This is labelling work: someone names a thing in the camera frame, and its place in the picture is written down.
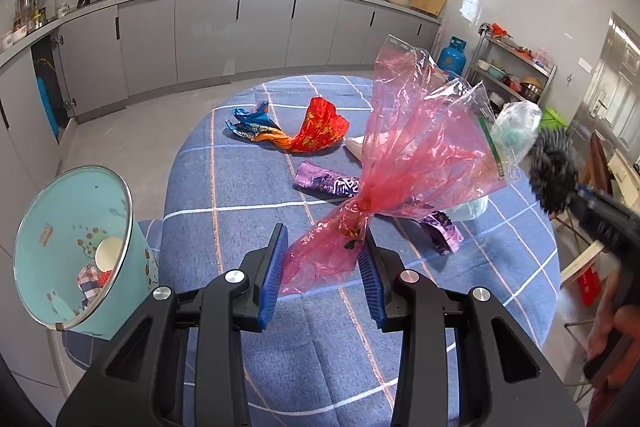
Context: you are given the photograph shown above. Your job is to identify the grey kitchen cabinets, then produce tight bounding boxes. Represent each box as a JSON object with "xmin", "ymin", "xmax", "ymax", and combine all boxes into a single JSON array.
[{"xmin": 0, "ymin": 0, "xmax": 444, "ymax": 388}]

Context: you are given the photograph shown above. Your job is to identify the pink cellophane wrapper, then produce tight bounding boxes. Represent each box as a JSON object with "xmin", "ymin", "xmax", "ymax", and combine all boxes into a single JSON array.
[{"xmin": 280, "ymin": 36, "xmax": 518, "ymax": 296}]

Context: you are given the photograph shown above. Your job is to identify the purple snack wrapper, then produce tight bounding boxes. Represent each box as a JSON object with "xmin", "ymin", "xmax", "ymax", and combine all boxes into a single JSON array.
[{"xmin": 293, "ymin": 160, "xmax": 463, "ymax": 256}]

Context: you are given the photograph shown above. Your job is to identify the metal storage shelf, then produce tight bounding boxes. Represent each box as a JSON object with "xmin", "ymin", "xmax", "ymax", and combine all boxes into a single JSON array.
[{"xmin": 465, "ymin": 23, "xmax": 558, "ymax": 105}]

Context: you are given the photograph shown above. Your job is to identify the red blue snack wrapper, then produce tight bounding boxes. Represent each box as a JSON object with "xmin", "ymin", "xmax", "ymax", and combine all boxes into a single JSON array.
[{"xmin": 224, "ymin": 96, "xmax": 350, "ymax": 154}]

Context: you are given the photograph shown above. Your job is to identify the teal enamel trash bin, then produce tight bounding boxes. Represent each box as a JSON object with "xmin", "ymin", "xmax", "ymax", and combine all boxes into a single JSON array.
[{"xmin": 13, "ymin": 166, "xmax": 158, "ymax": 339}]

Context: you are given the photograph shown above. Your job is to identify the cardboard box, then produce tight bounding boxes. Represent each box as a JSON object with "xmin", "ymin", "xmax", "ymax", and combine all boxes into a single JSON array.
[{"xmin": 409, "ymin": 0, "xmax": 447, "ymax": 17}]

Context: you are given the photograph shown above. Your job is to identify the blue gas cylinder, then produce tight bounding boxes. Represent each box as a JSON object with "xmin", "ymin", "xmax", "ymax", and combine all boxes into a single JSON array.
[{"xmin": 437, "ymin": 37, "xmax": 466, "ymax": 76}]

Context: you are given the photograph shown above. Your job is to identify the person's right hand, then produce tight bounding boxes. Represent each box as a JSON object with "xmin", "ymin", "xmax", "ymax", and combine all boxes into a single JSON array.
[{"xmin": 584, "ymin": 271, "xmax": 640, "ymax": 393}]

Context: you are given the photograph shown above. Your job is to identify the white paper cup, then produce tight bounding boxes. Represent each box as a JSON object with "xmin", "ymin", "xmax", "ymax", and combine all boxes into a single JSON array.
[{"xmin": 94, "ymin": 236, "xmax": 122, "ymax": 273}]

